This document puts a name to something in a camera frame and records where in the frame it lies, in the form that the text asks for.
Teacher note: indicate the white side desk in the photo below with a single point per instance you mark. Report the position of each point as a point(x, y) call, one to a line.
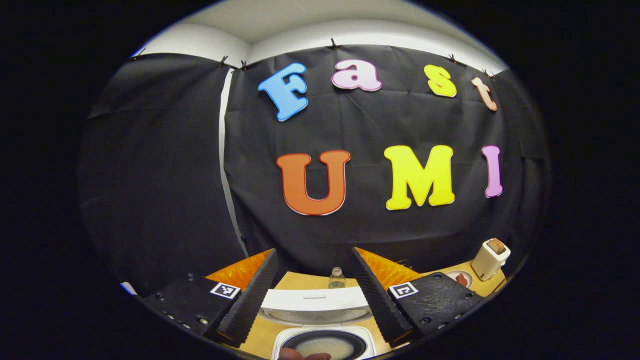
point(129, 289)

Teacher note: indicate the white round plate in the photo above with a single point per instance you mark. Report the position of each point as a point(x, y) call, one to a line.
point(450, 277)

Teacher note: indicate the white toaster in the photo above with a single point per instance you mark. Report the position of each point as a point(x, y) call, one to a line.
point(487, 262)

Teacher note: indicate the white rice cooker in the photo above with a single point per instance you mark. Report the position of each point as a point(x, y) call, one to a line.
point(315, 300)

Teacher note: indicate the brown meat piece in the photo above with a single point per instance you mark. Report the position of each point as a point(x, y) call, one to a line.
point(462, 280)

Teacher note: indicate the white rice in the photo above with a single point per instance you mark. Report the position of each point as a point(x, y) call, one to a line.
point(327, 346)

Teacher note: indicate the clear plastic water bottle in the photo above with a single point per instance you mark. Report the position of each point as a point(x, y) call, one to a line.
point(337, 277)

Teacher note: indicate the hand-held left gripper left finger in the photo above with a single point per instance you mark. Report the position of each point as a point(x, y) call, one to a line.
point(250, 302)

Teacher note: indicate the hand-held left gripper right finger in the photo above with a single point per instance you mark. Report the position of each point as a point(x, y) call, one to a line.
point(375, 302)

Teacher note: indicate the toast bread slice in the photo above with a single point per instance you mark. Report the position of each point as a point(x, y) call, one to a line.
point(496, 245)

